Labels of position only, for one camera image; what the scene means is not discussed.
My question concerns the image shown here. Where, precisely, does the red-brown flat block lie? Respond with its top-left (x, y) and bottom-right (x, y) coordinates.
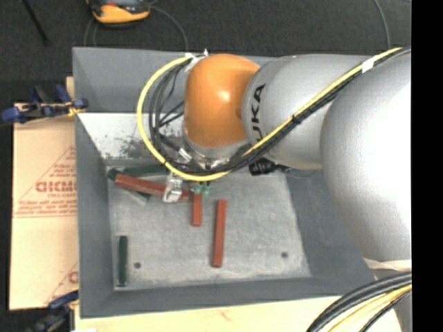
top-left (190, 191), bottom-right (204, 228)
top-left (210, 199), bottom-right (228, 268)
top-left (114, 174), bottom-right (192, 202)

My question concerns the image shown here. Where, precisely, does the black cylinder on white bracket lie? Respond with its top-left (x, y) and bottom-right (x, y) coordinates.
top-left (248, 158), bottom-right (278, 177)

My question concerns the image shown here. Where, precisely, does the brown cardboard board, red print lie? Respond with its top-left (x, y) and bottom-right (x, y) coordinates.
top-left (8, 76), bottom-right (81, 311)

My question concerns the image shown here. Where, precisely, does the grey metal bin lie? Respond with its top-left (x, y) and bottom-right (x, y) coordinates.
top-left (71, 46), bottom-right (377, 318)

